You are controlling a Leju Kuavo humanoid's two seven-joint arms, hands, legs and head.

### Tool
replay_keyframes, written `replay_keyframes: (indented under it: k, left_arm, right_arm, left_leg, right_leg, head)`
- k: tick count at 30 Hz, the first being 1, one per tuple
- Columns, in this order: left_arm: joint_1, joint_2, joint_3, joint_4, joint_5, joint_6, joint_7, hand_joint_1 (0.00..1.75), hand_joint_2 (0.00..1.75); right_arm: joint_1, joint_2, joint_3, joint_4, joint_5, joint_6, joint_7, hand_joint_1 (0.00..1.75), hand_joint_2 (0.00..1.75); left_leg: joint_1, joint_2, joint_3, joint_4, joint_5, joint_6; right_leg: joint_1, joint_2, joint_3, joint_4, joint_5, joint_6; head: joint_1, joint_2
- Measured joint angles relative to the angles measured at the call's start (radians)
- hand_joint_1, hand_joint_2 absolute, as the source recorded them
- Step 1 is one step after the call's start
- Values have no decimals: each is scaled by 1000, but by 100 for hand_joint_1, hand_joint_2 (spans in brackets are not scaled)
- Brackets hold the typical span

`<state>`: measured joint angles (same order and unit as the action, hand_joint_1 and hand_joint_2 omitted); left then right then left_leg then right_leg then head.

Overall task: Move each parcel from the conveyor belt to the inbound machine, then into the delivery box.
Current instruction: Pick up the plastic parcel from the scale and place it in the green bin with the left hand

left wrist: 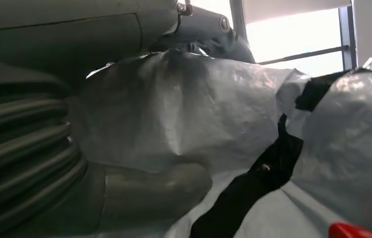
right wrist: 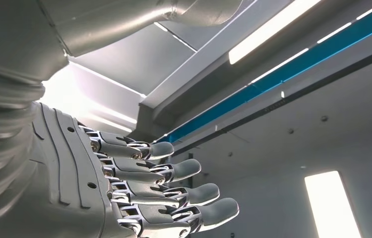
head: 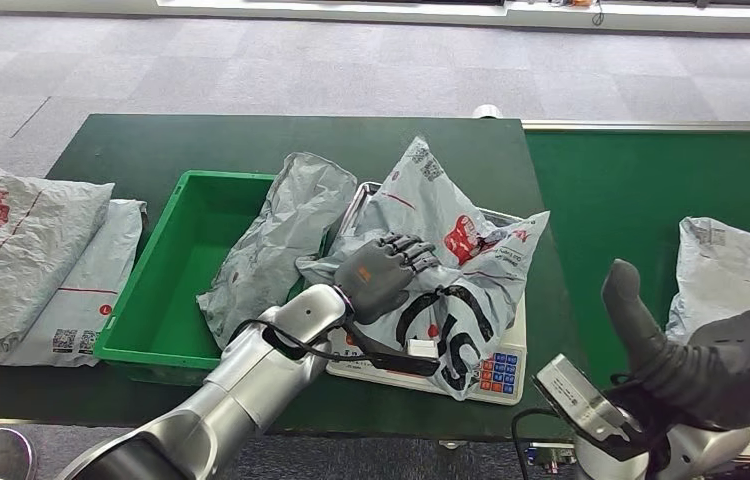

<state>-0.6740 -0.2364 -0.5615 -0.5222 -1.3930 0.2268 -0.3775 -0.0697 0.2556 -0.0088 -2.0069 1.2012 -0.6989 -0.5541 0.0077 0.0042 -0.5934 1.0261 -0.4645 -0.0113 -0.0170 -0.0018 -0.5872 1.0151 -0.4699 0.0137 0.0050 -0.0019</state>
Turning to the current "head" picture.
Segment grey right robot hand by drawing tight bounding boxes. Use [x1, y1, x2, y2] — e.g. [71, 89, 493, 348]
[601, 259, 750, 431]

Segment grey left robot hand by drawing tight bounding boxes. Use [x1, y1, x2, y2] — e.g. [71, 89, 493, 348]
[333, 233, 441, 326]

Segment white parcel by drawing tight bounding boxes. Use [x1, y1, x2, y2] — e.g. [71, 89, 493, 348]
[666, 217, 750, 346]
[0, 198, 148, 369]
[296, 137, 552, 402]
[0, 170, 115, 368]

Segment plain dark grey parcel bag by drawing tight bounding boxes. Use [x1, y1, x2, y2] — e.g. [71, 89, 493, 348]
[197, 152, 358, 349]

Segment circuit board under conveyor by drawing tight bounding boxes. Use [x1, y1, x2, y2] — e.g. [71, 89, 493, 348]
[525, 443, 578, 475]

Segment green conveyor belt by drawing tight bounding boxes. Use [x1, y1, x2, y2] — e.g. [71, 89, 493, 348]
[524, 130, 750, 425]

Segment flat white parcel, QR codes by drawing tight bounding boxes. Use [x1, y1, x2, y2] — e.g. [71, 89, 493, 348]
[0, 198, 148, 369]

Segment crumpled white parcel, red line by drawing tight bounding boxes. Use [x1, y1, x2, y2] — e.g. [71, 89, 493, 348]
[0, 170, 115, 368]

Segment white electronic scale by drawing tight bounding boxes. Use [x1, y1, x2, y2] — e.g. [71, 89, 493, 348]
[327, 291, 527, 407]

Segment green plastic crate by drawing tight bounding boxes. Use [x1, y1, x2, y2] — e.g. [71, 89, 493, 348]
[94, 170, 323, 386]

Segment white low ledge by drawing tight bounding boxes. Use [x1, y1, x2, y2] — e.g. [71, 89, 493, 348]
[156, 0, 750, 34]

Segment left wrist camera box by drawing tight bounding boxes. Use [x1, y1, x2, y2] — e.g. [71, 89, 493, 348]
[348, 317, 443, 379]

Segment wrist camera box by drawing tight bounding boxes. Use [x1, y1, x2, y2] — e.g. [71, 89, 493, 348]
[348, 317, 443, 379]
[533, 354, 629, 444]

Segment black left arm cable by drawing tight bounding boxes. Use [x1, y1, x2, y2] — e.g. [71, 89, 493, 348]
[229, 319, 383, 366]

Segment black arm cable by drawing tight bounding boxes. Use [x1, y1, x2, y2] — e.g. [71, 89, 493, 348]
[510, 407, 558, 480]
[229, 319, 383, 366]

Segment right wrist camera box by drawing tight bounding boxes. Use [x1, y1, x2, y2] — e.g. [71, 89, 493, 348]
[533, 354, 629, 444]

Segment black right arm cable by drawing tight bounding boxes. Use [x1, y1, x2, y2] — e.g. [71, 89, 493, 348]
[510, 407, 558, 480]

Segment aluminium conveyor frame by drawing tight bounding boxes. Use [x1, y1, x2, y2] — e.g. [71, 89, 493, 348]
[521, 120, 750, 480]

